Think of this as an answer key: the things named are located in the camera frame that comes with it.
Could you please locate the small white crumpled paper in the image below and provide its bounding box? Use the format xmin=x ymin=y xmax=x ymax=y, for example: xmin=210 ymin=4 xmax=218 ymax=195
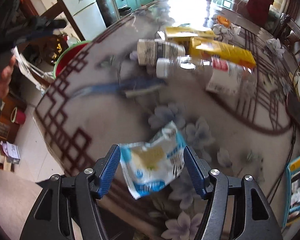
xmin=266 ymin=38 xmax=285 ymax=58

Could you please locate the dark red hanging apron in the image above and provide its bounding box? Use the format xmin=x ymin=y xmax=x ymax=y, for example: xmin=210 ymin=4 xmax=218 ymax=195
xmin=245 ymin=0 xmax=274 ymax=27

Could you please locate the black kitchen trash bin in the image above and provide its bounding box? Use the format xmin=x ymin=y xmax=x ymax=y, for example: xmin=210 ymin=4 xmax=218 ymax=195
xmin=118 ymin=6 xmax=132 ymax=18

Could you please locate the orange snack wrapper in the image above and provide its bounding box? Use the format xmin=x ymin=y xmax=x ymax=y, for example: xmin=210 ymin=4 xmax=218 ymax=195
xmin=216 ymin=15 xmax=231 ymax=28

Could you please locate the person's left hand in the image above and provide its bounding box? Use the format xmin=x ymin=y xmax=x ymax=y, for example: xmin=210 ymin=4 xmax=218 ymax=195
xmin=0 ymin=53 xmax=16 ymax=99

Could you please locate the clear plastic bottle red label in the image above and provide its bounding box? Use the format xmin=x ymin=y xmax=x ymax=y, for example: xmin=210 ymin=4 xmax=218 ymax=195
xmin=155 ymin=56 xmax=256 ymax=96

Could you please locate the paper cup with dark band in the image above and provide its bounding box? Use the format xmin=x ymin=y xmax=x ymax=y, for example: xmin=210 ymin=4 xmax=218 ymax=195
xmin=137 ymin=39 xmax=185 ymax=66

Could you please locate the yellow carton box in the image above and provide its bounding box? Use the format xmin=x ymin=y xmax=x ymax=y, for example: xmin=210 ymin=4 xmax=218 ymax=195
xmin=189 ymin=37 xmax=256 ymax=69
xmin=165 ymin=26 xmax=216 ymax=42

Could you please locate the blue plastic comb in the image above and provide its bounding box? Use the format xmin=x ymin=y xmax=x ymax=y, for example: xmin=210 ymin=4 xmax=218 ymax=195
xmin=70 ymin=76 xmax=167 ymax=99

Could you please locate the green red plastic basin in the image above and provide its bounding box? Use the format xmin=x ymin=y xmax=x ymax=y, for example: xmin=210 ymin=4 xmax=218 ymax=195
xmin=53 ymin=41 xmax=91 ymax=79

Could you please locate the blue white snack bag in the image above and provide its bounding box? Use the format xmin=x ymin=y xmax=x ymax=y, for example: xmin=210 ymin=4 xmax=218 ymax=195
xmin=119 ymin=122 xmax=186 ymax=199

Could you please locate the dark wooden chair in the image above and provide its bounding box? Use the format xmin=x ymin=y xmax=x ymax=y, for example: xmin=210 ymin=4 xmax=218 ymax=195
xmin=39 ymin=0 xmax=86 ymax=43

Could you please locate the gray crumpled paper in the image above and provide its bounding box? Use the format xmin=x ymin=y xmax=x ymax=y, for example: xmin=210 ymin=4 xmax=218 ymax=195
xmin=212 ymin=23 xmax=241 ymax=43

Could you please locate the white two-door refrigerator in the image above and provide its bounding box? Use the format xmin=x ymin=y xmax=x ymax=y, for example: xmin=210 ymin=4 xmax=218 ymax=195
xmin=63 ymin=0 xmax=106 ymax=41

